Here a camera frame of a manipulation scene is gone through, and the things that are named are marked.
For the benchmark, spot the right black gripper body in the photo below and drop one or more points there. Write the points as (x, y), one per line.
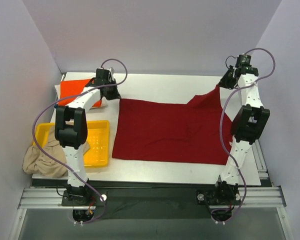
(227, 80)

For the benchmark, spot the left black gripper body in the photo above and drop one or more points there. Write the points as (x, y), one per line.
(111, 90)

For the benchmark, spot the dark red t shirt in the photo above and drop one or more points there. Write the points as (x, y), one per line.
(170, 132)

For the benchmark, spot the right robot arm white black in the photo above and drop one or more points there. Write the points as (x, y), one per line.
(246, 127)

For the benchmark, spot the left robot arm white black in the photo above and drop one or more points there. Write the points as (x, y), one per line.
(71, 128)

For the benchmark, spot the folded orange t shirt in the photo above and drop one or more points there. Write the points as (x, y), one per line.
(70, 88)

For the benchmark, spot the folded cream t shirt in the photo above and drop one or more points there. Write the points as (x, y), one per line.
(75, 76)

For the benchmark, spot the yellow plastic tray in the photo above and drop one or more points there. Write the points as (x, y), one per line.
(97, 138)

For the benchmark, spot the crumpled beige t shirt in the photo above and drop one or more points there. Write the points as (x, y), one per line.
(36, 162)

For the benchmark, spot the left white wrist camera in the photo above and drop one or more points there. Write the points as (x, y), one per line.
(112, 71)

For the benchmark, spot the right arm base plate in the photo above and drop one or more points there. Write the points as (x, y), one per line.
(210, 197)

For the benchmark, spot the aluminium frame rail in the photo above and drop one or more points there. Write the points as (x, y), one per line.
(253, 197)

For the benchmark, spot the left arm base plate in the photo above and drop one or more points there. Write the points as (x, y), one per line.
(71, 200)

